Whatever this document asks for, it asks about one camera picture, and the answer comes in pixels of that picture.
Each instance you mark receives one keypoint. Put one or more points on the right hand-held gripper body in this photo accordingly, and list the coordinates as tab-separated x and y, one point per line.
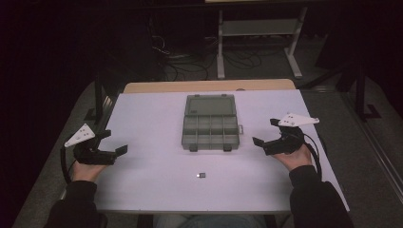
290	142

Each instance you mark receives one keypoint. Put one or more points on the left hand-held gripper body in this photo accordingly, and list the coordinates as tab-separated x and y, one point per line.
92	156

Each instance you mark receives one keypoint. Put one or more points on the person's left hand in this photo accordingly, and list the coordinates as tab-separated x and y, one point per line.
85	172

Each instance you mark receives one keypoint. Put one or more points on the person's right hand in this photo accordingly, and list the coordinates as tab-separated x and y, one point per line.
296	160

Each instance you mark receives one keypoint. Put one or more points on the black metal stand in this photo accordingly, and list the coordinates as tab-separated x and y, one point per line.
101	95
359	91

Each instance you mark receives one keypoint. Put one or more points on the clear grey compartment box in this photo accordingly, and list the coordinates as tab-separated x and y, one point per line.
210	126

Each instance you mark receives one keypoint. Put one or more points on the small metal part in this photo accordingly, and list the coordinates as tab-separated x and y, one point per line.
201	175

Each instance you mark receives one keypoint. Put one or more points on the wooden table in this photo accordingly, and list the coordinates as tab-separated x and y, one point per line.
209	86

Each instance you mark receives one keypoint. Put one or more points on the white metal desk frame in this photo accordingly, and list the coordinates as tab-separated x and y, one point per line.
259	28

